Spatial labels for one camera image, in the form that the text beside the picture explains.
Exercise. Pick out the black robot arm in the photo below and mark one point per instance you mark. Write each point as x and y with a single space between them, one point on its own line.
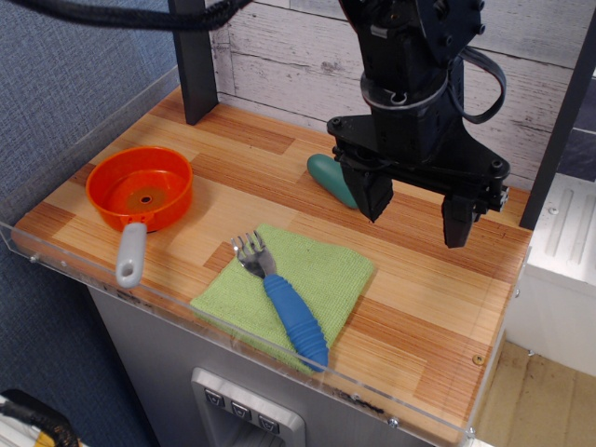
413 54

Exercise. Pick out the dark grey left post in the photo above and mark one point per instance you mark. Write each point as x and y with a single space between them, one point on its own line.
196 72

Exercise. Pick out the teal green oval object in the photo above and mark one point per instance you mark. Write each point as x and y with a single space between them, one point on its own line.
328 174

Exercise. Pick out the dark grey post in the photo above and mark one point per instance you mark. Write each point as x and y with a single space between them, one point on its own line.
196 72
572 100

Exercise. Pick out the white ribbed plastic box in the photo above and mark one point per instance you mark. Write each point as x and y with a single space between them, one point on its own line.
552 311

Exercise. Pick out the orange toy pot grey handle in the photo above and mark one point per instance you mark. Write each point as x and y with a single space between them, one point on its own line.
138 191

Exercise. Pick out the blue handled metal fork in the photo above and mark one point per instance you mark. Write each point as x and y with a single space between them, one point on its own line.
299 322

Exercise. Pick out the clear acrylic table guard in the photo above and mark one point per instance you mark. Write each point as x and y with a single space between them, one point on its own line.
402 370

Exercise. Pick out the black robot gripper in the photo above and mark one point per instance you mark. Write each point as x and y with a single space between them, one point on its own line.
419 137

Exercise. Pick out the black yellow object bottom left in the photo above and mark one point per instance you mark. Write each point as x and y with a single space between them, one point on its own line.
27 421

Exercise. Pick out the dark grey right post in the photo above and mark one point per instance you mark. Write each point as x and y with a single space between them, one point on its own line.
572 100

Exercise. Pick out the silver cabinet button panel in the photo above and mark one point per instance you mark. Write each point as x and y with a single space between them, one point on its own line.
235 416

